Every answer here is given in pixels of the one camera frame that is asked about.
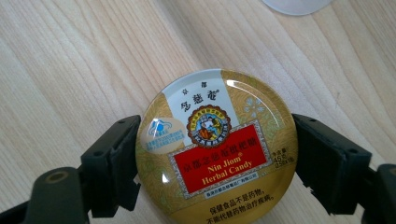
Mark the round gold candy tin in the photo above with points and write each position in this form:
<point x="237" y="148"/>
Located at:
<point x="218" y="149"/>

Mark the white round lid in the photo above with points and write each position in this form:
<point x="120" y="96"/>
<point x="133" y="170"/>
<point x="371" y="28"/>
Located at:
<point x="295" y="6"/>

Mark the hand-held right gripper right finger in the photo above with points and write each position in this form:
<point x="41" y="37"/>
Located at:
<point x="330" y="161"/>

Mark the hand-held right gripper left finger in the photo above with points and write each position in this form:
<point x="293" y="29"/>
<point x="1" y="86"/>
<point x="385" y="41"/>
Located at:
<point x="112" y="165"/>

